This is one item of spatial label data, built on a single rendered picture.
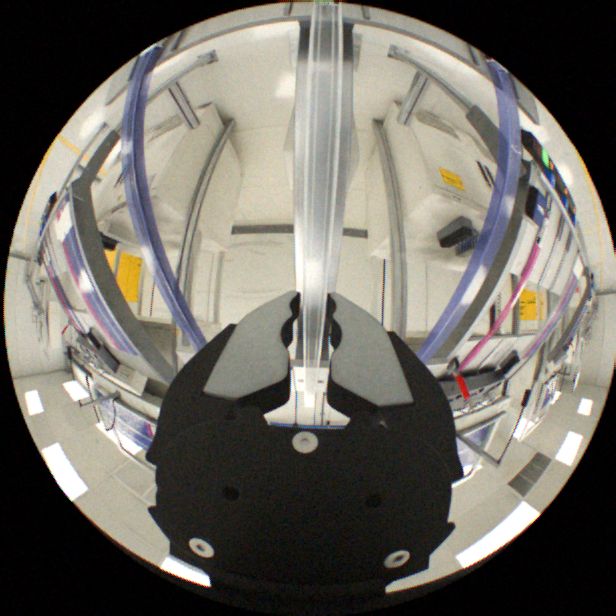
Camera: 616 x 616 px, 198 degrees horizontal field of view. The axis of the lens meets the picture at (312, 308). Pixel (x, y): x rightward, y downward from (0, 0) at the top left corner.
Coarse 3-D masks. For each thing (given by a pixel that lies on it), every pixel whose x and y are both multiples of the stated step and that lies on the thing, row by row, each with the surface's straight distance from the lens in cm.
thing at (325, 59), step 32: (320, 32) 12; (320, 64) 10; (320, 96) 9; (320, 128) 9; (320, 160) 9; (320, 192) 9; (320, 224) 10; (320, 256) 10; (320, 288) 12; (320, 320) 14; (320, 352) 17
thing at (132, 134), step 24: (144, 72) 17; (144, 96) 16; (144, 120) 15; (144, 168) 14; (144, 192) 14; (144, 216) 14; (144, 240) 15; (168, 264) 16; (168, 288) 16; (192, 336) 19
